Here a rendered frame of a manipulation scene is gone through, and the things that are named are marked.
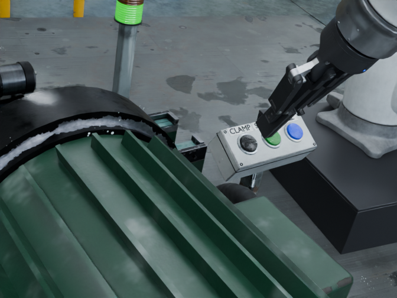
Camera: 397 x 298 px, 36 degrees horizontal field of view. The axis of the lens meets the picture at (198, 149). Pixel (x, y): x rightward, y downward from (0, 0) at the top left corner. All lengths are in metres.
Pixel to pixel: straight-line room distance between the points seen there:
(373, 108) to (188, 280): 1.07
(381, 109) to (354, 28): 0.62
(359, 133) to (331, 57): 0.62
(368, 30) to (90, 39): 1.26
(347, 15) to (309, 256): 0.40
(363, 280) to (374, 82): 0.40
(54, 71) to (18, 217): 1.33
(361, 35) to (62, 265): 0.49
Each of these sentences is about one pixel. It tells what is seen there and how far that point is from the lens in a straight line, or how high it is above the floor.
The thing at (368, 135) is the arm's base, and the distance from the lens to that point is 1.36.
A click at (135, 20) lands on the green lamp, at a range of 1.39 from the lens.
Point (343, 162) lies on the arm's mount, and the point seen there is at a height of 0.91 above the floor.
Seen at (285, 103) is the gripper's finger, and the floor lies 1.19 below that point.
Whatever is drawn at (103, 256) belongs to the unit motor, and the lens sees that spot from 0.31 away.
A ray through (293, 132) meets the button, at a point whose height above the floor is 1.07.
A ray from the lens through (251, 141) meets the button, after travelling 0.95.
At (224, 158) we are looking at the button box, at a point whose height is 1.04.
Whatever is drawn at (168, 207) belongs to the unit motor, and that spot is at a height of 1.35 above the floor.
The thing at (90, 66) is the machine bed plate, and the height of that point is 0.80.
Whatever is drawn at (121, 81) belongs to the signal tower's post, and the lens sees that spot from 1.46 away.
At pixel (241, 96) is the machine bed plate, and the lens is 1.68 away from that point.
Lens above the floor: 1.56
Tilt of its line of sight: 33 degrees down
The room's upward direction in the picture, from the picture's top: 11 degrees clockwise
